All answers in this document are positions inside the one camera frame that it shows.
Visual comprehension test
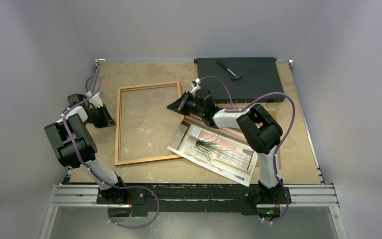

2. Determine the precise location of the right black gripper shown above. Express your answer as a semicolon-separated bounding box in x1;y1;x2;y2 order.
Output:
168;91;205;116

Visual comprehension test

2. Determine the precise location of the brown wooden picture frame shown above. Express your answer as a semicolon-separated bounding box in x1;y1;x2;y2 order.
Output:
113;81;184;167

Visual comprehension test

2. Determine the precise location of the glossy plant photo print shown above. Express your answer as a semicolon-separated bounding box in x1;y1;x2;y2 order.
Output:
167;116;258;186

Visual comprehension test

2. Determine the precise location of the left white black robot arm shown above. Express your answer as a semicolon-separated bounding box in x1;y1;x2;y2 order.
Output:
44;94;129;204

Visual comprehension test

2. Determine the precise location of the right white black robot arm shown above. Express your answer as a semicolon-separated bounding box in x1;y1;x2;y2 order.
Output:
167;89;283;203

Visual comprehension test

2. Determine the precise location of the brown cardboard backing board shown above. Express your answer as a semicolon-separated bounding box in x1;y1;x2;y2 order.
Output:
210;106;282;169

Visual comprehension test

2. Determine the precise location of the dark flat equipment case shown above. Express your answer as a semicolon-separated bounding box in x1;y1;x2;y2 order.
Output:
194;57;284;104

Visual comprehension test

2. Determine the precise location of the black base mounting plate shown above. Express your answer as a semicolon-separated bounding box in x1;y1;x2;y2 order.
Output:
96;183;291;218

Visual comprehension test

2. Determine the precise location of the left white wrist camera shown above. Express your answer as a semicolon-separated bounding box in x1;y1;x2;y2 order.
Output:
86;91;103;109

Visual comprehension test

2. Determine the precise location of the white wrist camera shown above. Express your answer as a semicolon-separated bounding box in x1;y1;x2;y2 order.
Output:
190;78;201;96
86;91;103;109

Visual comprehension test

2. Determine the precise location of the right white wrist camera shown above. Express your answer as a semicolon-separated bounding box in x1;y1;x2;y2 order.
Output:
190;78;201;96

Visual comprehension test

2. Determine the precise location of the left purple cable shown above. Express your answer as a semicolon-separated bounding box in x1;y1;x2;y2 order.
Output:
61;75;161;230

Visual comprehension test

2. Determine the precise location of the purple cable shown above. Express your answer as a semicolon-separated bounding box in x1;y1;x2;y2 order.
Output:
199;76;296;225
61;75;161;230

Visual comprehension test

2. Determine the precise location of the small black handled hammer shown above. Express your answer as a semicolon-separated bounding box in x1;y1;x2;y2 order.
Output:
216;60;242;81

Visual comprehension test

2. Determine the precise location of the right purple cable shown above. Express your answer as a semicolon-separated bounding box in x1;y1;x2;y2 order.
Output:
199;76;296;225

